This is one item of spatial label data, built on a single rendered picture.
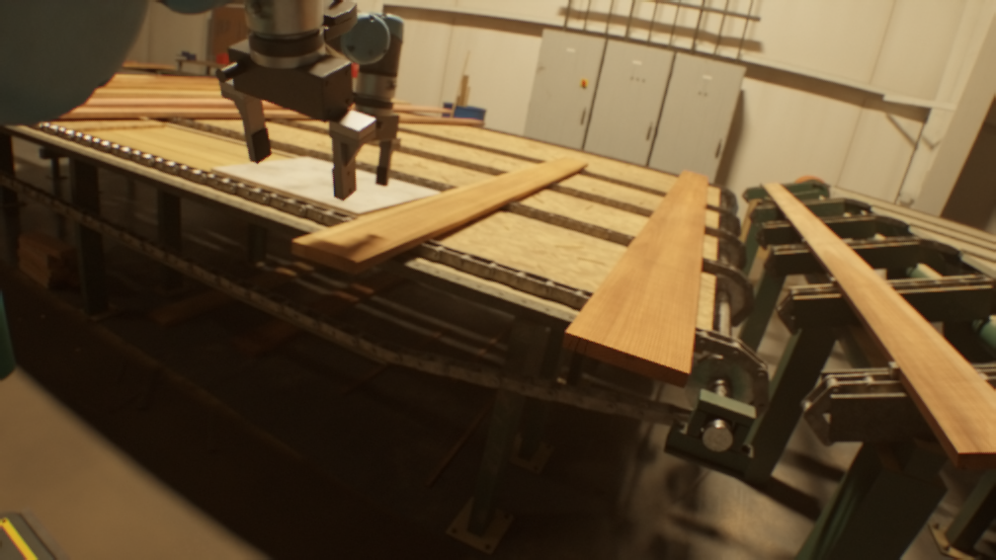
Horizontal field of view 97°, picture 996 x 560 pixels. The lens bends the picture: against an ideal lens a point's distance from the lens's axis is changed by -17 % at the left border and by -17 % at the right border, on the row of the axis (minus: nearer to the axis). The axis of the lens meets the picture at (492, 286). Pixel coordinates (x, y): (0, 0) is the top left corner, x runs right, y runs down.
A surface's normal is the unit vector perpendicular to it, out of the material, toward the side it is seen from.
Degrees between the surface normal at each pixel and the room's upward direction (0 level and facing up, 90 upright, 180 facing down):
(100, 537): 0
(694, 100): 90
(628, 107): 90
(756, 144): 88
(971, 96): 99
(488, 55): 87
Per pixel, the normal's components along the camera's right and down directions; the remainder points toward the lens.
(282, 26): 0.26, 0.72
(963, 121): -0.43, 0.40
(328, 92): 0.89, 0.40
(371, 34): 0.58, 0.40
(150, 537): 0.18, -0.91
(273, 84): -0.44, 0.61
